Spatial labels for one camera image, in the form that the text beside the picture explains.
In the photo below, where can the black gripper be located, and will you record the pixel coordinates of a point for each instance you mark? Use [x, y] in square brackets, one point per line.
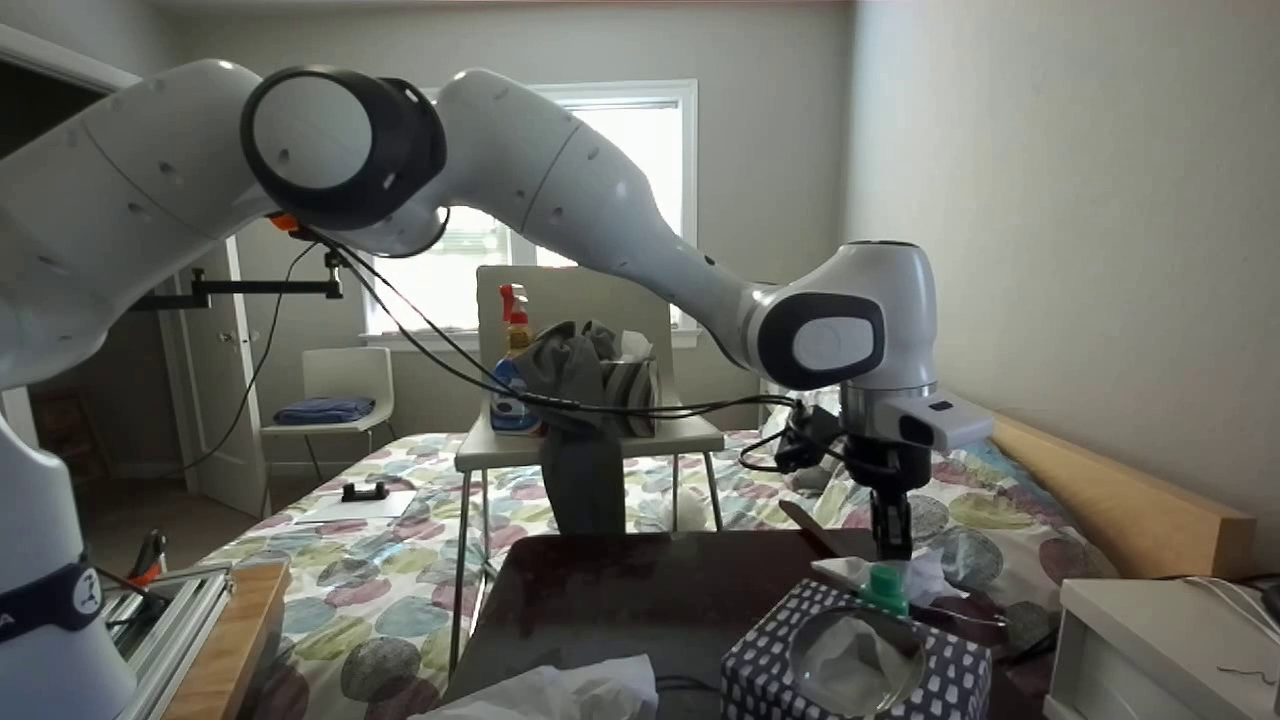
[888, 464]

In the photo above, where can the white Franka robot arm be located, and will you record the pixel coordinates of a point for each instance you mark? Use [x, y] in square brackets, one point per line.
[573, 185]

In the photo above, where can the tissue inside box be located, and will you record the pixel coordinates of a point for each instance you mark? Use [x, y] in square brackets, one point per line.
[852, 653]

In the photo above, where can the polka dot tissue box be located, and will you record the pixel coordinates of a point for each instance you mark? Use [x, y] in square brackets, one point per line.
[775, 682]

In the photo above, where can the crumpled white tissue sheet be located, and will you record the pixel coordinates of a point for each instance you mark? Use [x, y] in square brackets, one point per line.
[546, 692]

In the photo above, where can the small green bottle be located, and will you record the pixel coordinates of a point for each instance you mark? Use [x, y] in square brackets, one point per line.
[888, 590]

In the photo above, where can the blue pillow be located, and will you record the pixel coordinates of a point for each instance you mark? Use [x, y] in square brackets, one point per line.
[990, 464]

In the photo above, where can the dark wooden dresser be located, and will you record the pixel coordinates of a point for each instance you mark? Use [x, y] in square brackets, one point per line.
[613, 603]

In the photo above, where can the white nightstand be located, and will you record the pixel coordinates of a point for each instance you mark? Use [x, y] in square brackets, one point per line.
[1163, 653]

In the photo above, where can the white folding table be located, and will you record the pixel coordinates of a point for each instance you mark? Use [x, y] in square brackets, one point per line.
[584, 442]

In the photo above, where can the grey garment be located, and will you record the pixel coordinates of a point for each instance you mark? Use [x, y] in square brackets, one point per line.
[584, 387]

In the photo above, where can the bright window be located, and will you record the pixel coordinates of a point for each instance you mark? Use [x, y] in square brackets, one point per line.
[455, 282]

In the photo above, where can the white paper sheet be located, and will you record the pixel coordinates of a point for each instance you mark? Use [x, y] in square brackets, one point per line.
[384, 511]

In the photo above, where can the small black object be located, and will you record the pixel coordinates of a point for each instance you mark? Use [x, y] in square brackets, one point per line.
[362, 491]

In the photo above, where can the floral patterned bed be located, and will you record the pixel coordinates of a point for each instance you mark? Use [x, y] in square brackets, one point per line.
[362, 572]

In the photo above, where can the small white chair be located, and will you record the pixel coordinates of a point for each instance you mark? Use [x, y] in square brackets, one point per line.
[335, 373]

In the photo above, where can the blue seat cushion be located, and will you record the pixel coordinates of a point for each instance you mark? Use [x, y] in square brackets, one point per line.
[325, 411]

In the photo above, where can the light wooden board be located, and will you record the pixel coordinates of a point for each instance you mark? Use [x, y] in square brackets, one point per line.
[232, 641]

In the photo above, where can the white panel door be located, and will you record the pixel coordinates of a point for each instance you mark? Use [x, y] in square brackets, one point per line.
[220, 387]

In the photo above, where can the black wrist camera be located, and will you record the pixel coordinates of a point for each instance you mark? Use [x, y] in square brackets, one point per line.
[809, 436]

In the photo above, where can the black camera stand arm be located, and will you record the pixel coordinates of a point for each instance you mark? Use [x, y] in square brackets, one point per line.
[255, 287]

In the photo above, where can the grey metal rail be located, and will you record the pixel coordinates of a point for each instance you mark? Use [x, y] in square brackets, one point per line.
[165, 641]

